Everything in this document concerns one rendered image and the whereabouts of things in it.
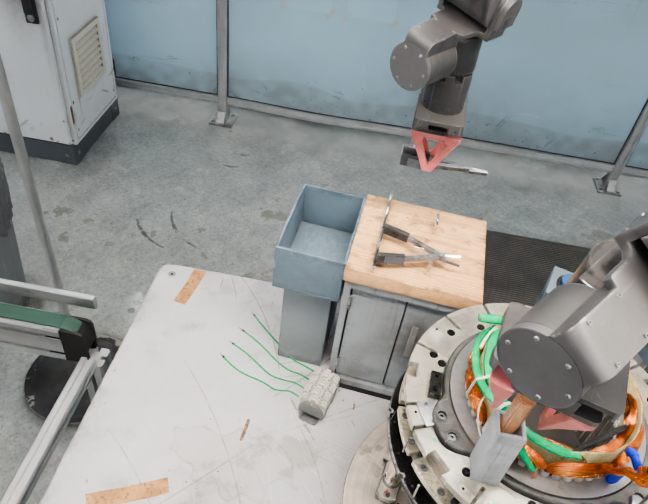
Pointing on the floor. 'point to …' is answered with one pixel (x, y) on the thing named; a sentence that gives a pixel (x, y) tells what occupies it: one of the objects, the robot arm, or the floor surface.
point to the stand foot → (38, 389)
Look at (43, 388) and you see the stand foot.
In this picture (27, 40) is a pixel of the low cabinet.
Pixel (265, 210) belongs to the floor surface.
